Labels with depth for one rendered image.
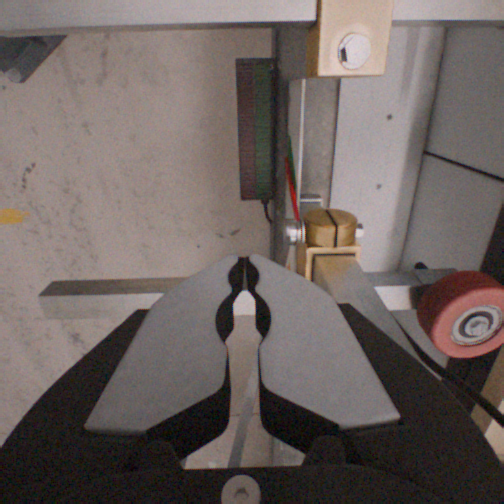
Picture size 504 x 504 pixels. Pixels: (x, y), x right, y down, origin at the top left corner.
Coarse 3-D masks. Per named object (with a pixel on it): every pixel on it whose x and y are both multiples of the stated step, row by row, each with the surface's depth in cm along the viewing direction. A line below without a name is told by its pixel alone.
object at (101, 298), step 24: (48, 288) 33; (72, 288) 33; (96, 288) 32; (120, 288) 32; (144, 288) 32; (168, 288) 32; (384, 288) 32; (408, 288) 32; (48, 312) 32; (72, 312) 32; (96, 312) 32; (120, 312) 32; (240, 312) 33
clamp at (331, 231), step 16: (320, 208) 32; (304, 224) 30; (320, 224) 28; (336, 224) 28; (352, 224) 28; (304, 240) 30; (320, 240) 29; (336, 240) 28; (352, 240) 29; (304, 256) 30; (304, 272) 30
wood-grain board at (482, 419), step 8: (496, 360) 35; (496, 368) 35; (488, 376) 36; (496, 376) 35; (488, 384) 36; (496, 384) 35; (488, 392) 36; (496, 392) 35; (496, 400) 35; (480, 408) 37; (472, 416) 39; (480, 416) 37; (488, 416) 36; (480, 424) 37; (488, 424) 36; (496, 424) 36; (488, 432) 36; (496, 432) 37; (488, 440) 37; (496, 440) 37; (496, 448) 38
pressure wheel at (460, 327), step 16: (464, 272) 29; (480, 272) 29; (432, 288) 30; (448, 288) 28; (464, 288) 27; (480, 288) 27; (496, 288) 27; (432, 304) 29; (448, 304) 27; (464, 304) 27; (480, 304) 27; (496, 304) 27; (432, 320) 29; (448, 320) 28; (464, 320) 28; (480, 320) 28; (496, 320) 28; (432, 336) 29; (448, 336) 29; (464, 336) 29; (480, 336) 29; (496, 336) 29; (448, 352) 30; (464, 352) 30; (480, 352) 30
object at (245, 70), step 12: (240, 72) 37; (252, 72) 37; (240, 84) 37; (252, 84) 37; (240, 96) 38; (252, 96) 38; (240, 108) 39; (252, 108) 39; (240, 120) 39; (252, 120) 39; (240, 132) 40; (252, 132) 40; (240, 144) 40; (252, 144) 40; (252, 156) 41; (252, 168) 42; (252, 180) 43; (252, 192) 43
